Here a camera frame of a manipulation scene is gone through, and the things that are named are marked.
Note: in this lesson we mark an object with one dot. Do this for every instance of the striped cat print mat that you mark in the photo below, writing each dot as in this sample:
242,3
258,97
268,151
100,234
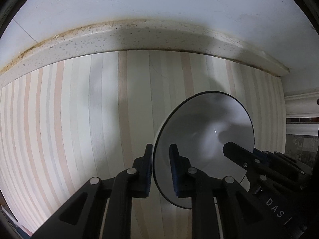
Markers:
74,117

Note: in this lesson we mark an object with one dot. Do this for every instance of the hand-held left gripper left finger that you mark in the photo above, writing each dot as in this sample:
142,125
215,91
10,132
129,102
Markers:
148,169

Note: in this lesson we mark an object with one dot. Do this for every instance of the white bowl with dark rim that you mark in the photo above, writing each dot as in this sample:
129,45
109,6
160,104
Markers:
199,129

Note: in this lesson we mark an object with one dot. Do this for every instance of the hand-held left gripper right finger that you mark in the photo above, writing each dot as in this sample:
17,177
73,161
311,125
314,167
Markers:
174,169

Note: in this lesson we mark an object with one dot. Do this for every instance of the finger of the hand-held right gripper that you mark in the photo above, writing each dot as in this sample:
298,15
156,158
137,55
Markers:
239,155
279,161

